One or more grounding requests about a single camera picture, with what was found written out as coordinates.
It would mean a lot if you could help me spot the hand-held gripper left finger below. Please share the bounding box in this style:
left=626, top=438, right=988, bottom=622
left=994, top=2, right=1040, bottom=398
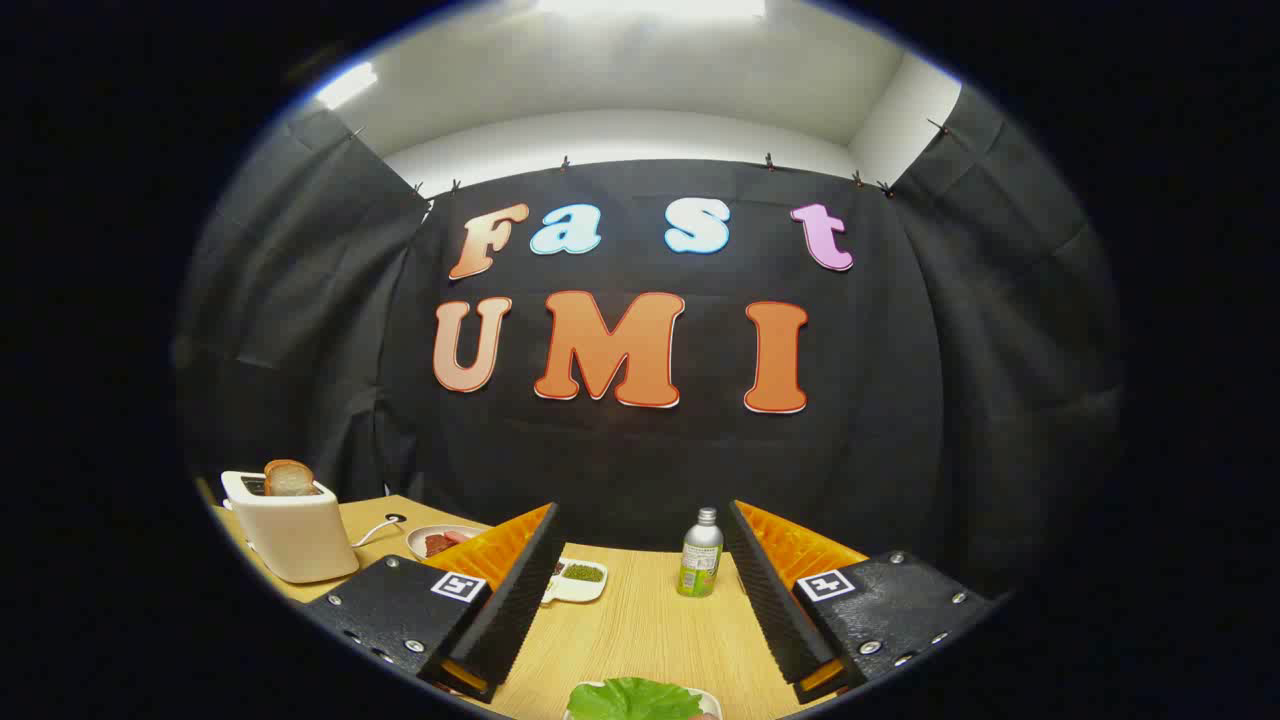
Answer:
left=300, top=502, right=566, bottom=704

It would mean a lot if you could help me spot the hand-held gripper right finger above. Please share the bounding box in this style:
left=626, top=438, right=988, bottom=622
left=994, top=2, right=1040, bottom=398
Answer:
left=727, top=499, right=996, bottom=704

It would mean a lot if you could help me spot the green lettuce leaf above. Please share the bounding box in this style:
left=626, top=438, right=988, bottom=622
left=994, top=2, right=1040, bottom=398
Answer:
left=566, top=677, right=704, bottom=720

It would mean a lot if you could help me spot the toasted round-top bread slice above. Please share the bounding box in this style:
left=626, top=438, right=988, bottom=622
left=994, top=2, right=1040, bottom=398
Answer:
left=263, top=459, right=319, bottom=498

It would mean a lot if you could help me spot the white divided dish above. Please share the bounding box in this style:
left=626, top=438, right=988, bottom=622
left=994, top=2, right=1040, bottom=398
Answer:
left=540, top=558, right=609, bottom=607

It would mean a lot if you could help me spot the silver bottle with green label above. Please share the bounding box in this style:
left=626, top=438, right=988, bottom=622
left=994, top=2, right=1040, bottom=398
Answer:
left=676, top=507, right=725, bottom=599

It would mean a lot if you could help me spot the white square plate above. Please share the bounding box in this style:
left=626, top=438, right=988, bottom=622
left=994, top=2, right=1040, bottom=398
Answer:
left=560, top=683, right=723, bottom=720

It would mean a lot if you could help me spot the white round plate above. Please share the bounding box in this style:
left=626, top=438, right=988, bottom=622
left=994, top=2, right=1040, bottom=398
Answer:
left=406, top=525, right=486, bottom=561

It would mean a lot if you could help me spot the white toaster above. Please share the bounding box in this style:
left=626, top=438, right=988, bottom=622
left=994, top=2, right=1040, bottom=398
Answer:
left=220, top=470, right=361, bottom=585

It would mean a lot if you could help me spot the ceiling light panel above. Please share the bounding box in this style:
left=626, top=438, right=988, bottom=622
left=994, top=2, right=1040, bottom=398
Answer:
left=315, top=62, right=379, bottom=111

